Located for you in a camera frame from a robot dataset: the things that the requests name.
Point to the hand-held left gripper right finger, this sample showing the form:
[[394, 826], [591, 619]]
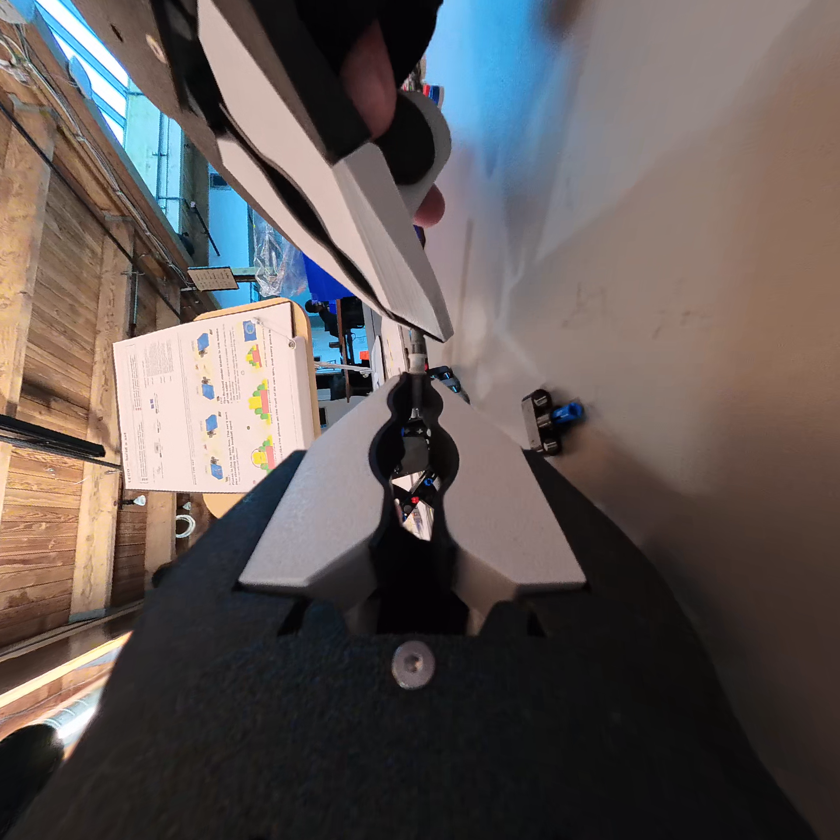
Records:
[[512, 512]]

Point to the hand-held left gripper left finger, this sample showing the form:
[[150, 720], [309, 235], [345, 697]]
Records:
[[315, 518]]

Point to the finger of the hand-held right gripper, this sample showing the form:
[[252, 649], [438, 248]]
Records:
[[262, 184], [387, 229]]

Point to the small black lego connector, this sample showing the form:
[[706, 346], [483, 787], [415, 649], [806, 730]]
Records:
[[541, 423]]

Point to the small lego beam assembly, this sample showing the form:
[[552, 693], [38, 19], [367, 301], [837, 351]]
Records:
[[415, 449]]

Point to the person's right hand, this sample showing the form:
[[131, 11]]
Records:
[[371, 79]]

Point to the clear plastic bag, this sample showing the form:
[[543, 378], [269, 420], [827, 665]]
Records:
[[275, 256]]

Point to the blue plastic bin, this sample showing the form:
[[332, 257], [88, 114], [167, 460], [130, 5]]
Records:
[[325, 279]]

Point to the small paper sign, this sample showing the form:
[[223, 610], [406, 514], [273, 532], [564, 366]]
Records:
[[213, 279]]

